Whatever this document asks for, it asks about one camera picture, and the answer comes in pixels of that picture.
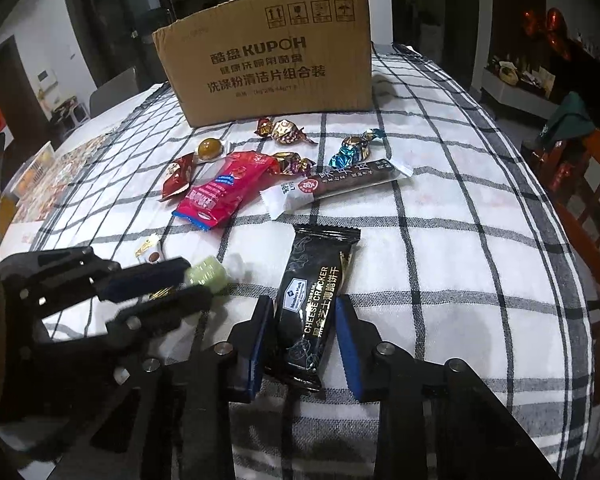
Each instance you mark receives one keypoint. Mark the checkered grey white tablecloth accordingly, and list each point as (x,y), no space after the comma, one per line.
(464,259)

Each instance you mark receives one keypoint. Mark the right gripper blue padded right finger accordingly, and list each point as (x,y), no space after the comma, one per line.
(436,421)

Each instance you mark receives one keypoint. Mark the grey dining chair left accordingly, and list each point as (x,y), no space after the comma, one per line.
(113,92)

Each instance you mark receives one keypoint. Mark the black cheese cracker packet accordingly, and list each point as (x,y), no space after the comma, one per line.
(305,302)

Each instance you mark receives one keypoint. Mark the small dark red packet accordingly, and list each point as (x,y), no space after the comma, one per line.
(179,175)

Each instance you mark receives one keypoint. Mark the green snack packet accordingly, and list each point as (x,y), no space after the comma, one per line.
(163,292)

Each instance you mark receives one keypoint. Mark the blue gold candy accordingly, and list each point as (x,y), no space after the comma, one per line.
(355,149)

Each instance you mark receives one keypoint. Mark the green cloth on chair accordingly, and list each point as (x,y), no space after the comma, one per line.
(569,121)

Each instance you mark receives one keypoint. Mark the red foil balloon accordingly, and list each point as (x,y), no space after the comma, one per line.
(548,29)

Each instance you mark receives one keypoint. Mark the white low cabinet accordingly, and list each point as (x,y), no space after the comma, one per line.
(515,97)

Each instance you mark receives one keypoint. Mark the glass sliding door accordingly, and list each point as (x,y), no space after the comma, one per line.
(115,35)

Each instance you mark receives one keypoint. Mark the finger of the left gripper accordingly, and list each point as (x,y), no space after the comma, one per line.
(125,284)
(154,318)

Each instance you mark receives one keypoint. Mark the floral patterned mat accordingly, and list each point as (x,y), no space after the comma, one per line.
(49,184)

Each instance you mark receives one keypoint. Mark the green candy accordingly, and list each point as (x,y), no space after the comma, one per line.
(209,272)

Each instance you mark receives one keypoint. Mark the long brown white snack bar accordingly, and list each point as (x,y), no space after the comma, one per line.
(286,197)

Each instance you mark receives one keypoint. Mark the red gold candy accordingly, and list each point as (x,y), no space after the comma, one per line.
(282,131)

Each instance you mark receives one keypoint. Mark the purple gold candy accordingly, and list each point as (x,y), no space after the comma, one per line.
(291,164)

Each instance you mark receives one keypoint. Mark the brown cardboard box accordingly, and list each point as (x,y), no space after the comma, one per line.
(254,58)

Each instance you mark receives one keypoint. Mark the pink red snack packet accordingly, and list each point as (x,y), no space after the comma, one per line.
(208,204)

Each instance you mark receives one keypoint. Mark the white gold-ended candy packet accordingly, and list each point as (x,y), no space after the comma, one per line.
(150,251)

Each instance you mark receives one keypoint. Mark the clear plastic food container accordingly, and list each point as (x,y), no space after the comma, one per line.
(32,171)

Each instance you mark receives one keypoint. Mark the red wooden chair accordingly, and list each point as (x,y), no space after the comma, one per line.
(569,171)

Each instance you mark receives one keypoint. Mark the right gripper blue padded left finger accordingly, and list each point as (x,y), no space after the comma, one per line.
(173,421)

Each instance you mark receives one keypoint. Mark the amber jelly cup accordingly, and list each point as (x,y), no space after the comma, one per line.
(211,150)

